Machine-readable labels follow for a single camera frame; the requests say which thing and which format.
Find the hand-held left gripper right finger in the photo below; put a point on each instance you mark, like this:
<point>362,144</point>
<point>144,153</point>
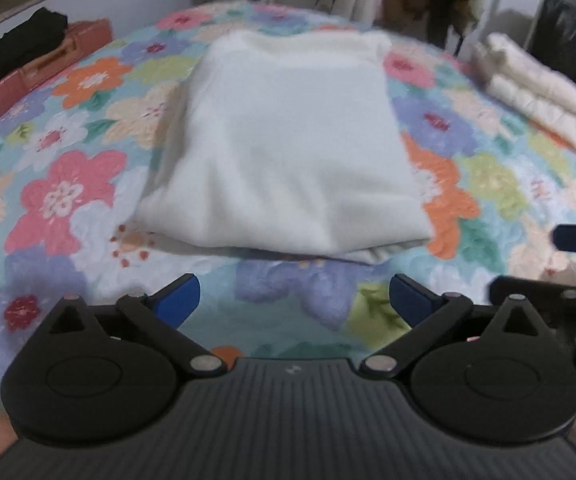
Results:
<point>410,300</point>

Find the cream folded quilt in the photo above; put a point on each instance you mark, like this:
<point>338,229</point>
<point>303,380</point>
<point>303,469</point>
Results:
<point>542,90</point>

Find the black folded cloth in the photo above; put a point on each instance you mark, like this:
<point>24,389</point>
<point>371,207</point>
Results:
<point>18,50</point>

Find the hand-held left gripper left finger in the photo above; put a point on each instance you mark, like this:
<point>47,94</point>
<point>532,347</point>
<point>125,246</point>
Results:
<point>180,300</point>

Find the white fleece sweater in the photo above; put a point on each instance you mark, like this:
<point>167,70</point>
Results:
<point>288,150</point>

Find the floral quilted bedspread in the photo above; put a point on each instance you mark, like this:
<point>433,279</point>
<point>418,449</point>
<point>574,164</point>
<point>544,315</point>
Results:
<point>68,200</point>

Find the black bag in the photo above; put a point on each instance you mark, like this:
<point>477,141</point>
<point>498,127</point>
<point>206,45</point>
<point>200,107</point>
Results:
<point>567,35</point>

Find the red storage box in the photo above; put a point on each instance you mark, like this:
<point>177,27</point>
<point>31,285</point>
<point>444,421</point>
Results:
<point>78,42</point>

